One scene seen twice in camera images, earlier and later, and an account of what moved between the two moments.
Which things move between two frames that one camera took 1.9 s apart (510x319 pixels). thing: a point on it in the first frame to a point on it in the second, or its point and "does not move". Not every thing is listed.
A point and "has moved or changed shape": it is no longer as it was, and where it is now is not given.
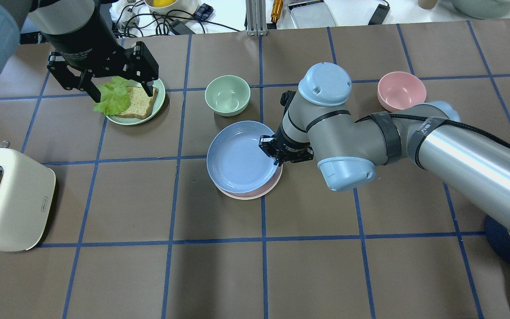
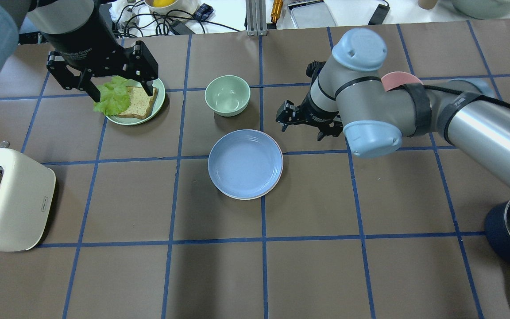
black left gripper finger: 90,87 does not move
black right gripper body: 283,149 to 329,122
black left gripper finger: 148,85 does not move
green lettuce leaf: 115,97 does not move
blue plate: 236,162 has moved or changed shape
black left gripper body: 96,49 does not move
